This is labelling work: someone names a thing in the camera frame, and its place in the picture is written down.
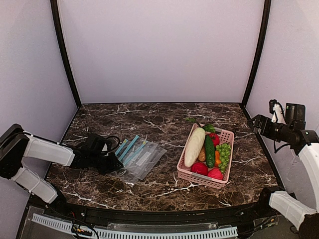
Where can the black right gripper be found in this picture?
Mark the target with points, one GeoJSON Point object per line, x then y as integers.
{"type": "Point", "coordinates": [260, 122]}

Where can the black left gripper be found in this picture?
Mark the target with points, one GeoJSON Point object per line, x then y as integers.
{"type": "Point", "coordinates": [107, 164]}

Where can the clear zip bag blue zipper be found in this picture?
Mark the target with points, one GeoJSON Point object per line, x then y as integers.
{"type": "Point", "coordinates": [138, 159]}

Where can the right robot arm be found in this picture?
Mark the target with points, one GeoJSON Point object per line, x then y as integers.
{"type": "Point", "coordinates": [288, 125]}

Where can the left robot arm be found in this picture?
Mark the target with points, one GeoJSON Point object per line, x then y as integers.
{"type": "Point", "coordinates": [15, 144]}

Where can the green grapes toy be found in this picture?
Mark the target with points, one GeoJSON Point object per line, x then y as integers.
{"type": "Point", "coordinates": [225, 153]}

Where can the red tomato toy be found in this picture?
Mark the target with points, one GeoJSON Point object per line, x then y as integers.
{"type": "Point", "coordinates": [215, 138]}

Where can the green leaf sprig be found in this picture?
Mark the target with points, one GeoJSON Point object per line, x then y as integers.
{"type": "Point", "coordinates": [207, 127]}

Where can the green cucumber toy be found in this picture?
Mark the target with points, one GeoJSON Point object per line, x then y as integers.
{"type": "Point", "coordinates": [209, 151]}

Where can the orange carrot toy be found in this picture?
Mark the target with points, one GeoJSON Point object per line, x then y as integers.
{"type": "Point", "coordinates": [217, 159]}

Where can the white radish toy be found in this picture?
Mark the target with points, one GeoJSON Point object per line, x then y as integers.
{"type": "Point", "coordinates": [194, 146]}

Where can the brown potato toy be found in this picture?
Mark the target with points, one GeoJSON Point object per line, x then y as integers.
{"type": "Point", "coordinates": [202, 155]}

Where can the pink red fruit toy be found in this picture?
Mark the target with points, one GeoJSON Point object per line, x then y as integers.
{"type": "Point", "coordinates": [215, 173]}

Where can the red apple toy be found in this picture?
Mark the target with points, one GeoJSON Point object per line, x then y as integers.
{"type": "Point", "coordinates": [199, 168]}

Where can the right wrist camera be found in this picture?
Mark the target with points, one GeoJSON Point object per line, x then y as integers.
{"type": "Point", "coordinates": [277, 112]}

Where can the white slotted cable duct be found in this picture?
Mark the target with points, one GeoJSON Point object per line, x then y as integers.
{"type": "Point", "coordinates": [125, 231]}

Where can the black front rail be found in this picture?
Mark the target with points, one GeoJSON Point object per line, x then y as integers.
{"type": "Point", "coordinates": [235, 215]}

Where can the black frame post right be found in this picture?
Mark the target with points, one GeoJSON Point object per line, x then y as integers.
{"type": "Point", "coordinates": [258, 52]}

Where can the black frame post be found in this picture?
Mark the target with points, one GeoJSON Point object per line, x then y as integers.
{"type": "Point", "coordinates": [63, 52]}
{"type": "Point", "coordinates": [258, 52]}

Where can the black frame post left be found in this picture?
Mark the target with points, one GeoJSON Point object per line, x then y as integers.
{"type": "Point", "coordinates": [63, 52]}

